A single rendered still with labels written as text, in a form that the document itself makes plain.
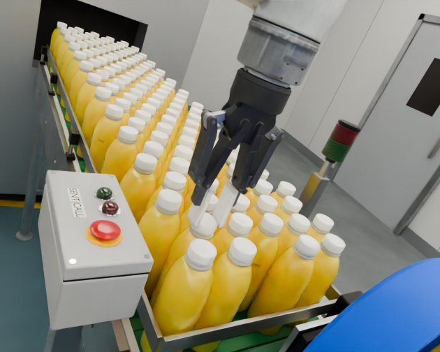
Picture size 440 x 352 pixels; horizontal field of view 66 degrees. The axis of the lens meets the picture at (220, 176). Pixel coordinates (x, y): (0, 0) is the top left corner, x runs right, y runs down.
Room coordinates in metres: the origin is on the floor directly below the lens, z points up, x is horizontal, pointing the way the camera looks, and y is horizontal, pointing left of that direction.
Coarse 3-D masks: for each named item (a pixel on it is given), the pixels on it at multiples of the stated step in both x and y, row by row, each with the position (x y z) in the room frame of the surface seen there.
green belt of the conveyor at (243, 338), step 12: (60, 96) 1.22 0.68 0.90; (84, 168) 0.80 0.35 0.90; (240, 312) 0.52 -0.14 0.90; (132, 324) 0.40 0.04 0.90; (240, 336) 0.47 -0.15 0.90; (252, 336) 0.48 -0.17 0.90; (264, 336) 0.49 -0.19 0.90; (276, 336) 0.50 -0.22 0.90; (228, 348) 0.43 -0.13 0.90; (240, 348) 0.44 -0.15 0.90; (252, 348) 0.45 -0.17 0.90; (264, 348) 0.46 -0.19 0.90; (276, 348) 0.48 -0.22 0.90
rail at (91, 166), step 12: (48, 48) 1.52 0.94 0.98; (60, 84) 1.15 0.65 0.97; (72, 108) 0.96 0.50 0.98; (72, 120) 0.92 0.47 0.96; (84, 144) 0.78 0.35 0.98; (84, 156) 0.76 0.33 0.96; (96, 168) 0.69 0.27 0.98; (144, 300) 0.38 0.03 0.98; (144, 312) 0.37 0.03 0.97; (144, 324) 0.36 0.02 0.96; (156, 324) 0.35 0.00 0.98; (156, 336) 0.33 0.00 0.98; (156, 348) 0.33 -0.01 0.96
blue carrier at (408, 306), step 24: (432, 264) 0.33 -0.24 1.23; (384, 288) 0.29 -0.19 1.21; (408, 288) 0.29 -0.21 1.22; (432, 288) 0.30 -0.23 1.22; (360, 312) 0.27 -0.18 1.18; (384, 312) 0.27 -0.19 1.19; (408, 312) 0.27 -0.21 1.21; (432, 312) 0.27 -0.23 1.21; (336, 336) 0.26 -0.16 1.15; (360, 336) 0.26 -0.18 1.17; (384, 336) 0.25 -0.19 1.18; (408, 336) 0.25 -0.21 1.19; (432, 336) 0.25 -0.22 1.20
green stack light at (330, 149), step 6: (330, 138) 0.91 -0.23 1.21; (330, 144) 0.90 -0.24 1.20; (336, 144) 0.89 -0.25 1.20; (342, 144) 0.89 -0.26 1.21; (324, 150) 0.91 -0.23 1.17; (330, 150) 0.89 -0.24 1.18; (336, 150) 0.89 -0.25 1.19; (342, 150) 0.89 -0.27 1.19; (348, 150) 0.90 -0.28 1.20; (330, 156) 0.89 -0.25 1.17; (336, 156) 0.89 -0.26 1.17; (342, 156) 0.89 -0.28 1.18
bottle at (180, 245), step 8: (184, 232) 0.45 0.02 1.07; (192, 232) 0.44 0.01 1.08; (176, 240) 0.45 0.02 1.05; (184, 240) 0.44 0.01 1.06; (192, 240) 0.44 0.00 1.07; (208, 240) 0.45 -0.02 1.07; (176, 248) 0.44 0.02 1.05; (184, 248) 0.43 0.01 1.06; (168, 256) 0.44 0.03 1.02; (176, 256) 0.43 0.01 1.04; (168, 264) 0.44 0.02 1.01; (160, 280) 0.44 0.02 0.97; (152, 296) 0.44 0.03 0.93; (152, 304) 0.44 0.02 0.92
